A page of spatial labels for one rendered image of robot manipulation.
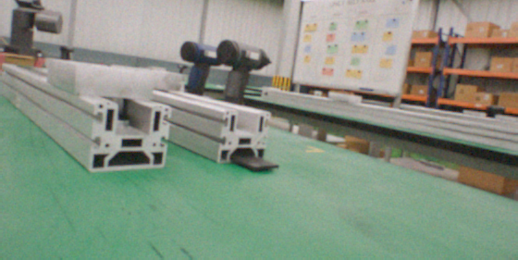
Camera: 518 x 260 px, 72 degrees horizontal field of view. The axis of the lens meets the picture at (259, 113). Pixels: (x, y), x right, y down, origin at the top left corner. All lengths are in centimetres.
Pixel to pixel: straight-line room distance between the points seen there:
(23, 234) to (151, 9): 1269
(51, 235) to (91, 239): 3
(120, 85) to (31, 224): 26
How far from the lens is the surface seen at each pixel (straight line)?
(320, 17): 432
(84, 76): 53
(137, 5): 1281
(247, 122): 62
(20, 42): 127
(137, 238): 32
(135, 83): 56
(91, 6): 1246
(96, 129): 47
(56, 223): 35
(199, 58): 102
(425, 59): 1133
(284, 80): 910
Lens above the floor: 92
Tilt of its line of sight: 5 degrees down
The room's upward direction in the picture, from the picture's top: 8 degrees clockwise
